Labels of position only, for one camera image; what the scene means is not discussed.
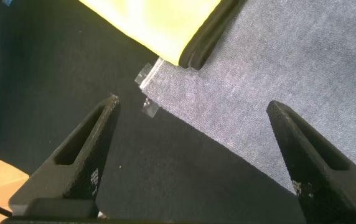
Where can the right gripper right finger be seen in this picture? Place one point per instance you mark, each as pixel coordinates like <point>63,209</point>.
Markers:
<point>318,177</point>

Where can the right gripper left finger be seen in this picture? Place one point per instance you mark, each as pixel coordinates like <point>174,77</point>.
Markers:
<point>81,158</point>

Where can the grey towel with orange marks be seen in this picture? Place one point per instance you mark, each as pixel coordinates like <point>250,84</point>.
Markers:
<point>274,62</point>

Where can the yellow towel with black trim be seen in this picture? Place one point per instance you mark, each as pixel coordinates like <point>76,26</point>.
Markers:
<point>156,25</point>

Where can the clear tape strip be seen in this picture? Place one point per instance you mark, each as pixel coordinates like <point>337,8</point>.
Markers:
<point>150,108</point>
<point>143,73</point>

